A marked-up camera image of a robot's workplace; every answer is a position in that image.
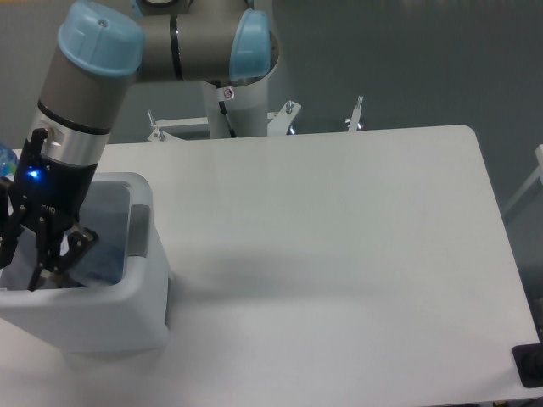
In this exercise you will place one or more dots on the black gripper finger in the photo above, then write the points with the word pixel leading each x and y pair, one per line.
pixel 14 209
pixel 57 253

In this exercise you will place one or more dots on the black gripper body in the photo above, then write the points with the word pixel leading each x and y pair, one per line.
pixel 50 190

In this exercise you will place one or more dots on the clear crushed plastic bottle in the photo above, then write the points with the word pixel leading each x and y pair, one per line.
pixel 104 211

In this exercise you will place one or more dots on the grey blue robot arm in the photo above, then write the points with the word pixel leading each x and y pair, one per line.
pixel 100 53

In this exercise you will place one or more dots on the white trash can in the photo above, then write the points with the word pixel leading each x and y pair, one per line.
pixel 130 315

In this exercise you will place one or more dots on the blue water bottle at edge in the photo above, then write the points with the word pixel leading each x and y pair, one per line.
pixel 8 160

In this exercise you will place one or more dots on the black device at table corner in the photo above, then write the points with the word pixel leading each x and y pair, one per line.
pixel 528 360

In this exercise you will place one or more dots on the white furniture piece at right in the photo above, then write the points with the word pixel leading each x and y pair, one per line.
pixel 528 190

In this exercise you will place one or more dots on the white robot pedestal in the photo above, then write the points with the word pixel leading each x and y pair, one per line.
pixel 244 102

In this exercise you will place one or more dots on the white metal base frame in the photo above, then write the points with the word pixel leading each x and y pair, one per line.
pixel 278 124

